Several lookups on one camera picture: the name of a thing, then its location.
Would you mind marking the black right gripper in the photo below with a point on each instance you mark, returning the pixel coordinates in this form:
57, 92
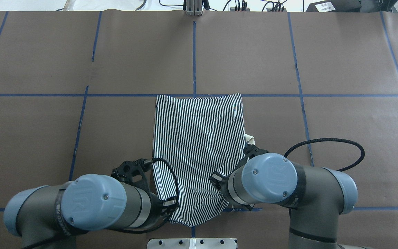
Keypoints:
224, 191

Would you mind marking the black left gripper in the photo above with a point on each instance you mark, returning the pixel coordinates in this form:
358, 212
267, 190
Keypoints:
156, 204

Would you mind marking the navy white striped polo shirt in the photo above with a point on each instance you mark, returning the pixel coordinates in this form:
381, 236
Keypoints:
197, 136

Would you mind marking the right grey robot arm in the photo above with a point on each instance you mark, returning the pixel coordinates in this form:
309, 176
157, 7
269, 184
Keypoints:
315, 197

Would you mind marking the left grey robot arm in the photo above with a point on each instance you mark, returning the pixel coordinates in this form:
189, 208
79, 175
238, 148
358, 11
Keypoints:
50, 217

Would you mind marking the black box white label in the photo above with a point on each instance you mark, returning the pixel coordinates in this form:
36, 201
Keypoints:
335, 6

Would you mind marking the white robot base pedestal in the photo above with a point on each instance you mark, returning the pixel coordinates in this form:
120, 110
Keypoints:
192, 243

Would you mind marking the aluminium frame post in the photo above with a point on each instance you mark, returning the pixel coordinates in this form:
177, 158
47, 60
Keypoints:
193, 7

